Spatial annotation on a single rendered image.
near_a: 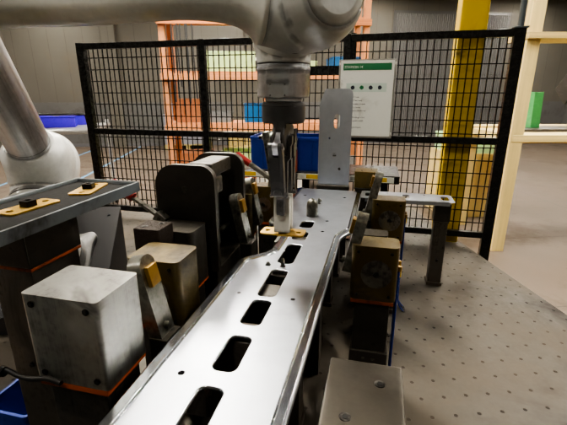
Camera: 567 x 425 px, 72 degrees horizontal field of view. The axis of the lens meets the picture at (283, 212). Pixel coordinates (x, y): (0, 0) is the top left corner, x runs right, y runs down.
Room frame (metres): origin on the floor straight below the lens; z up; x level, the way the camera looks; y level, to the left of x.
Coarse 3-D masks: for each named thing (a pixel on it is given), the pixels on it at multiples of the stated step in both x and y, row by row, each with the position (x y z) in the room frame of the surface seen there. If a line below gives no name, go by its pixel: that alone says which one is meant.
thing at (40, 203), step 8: (24, 200) 0.56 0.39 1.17; (32, 200) 0.56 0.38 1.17; (40, 200) 0.59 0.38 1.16; (48, 200) 0.60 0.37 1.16; (56, 200) 0.59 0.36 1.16; (8, 208) 0.55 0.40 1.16; (16, 208) 0.55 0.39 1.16; (24, 208) 0.55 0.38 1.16; (32, 208) 0.55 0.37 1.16; (8, 216) 0.52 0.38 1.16
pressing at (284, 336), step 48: (336, 192) 1.29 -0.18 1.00; (288, 240) 0.84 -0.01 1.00; (336, 240) 0.85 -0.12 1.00; (240, 288) 0.61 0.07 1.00; (288, 288) 0.61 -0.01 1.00; (192, 336) 0.47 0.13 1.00; (240, 336) 0.47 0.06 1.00; (288, 336) 0.47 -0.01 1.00; (144, 384) 0.37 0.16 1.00; (192, 384) 0.38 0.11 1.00; (240, 384) 0.38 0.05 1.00; (288, 384) 0.38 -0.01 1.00
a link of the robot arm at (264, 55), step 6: (258, 48) 0.67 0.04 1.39; (264, 48) 0.65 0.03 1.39; (270, 48) 0.64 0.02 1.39; (258, 54) 0.68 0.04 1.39; (264, 54) 0.66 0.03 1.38; (270, 54) 0.66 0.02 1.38; (276, 54) 0.65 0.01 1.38; (282, 54) 0.64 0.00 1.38; (288, 54) 0.64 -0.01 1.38; (294, 54) 0.63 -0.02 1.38; (300, 54) 0.64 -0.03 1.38; (306, 54) 0.66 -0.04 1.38; (258, 60) 0.68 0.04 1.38; (264, 60) 0.67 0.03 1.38; (270, 60) 0.66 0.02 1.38; (276, 60) 0.66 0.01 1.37; (282, 60) 0.65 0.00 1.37; (288, 60) 0.66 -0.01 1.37; (294, 60) 0.66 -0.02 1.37; (300, 60) 0.66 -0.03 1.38; (306, 60) 0.67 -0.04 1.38
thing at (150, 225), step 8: (144, 224) 0.66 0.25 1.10; (152, 224) 0.66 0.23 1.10; (160, 224) 0.66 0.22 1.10; (168, 224) 0.66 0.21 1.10; (136, 232) 0.64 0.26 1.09; (144, 232) 0.63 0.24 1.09; (152, 232) 0.63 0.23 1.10; (160, 232) 0.63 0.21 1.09; (168, 232) 0.66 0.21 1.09; (136, 240) 0.64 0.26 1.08; (144, 240) 0.63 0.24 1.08; (152, 240) 0.63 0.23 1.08; (160, 240) 0.63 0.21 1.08; (168, 240) 0.66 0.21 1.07; (136, 248) 0.64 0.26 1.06
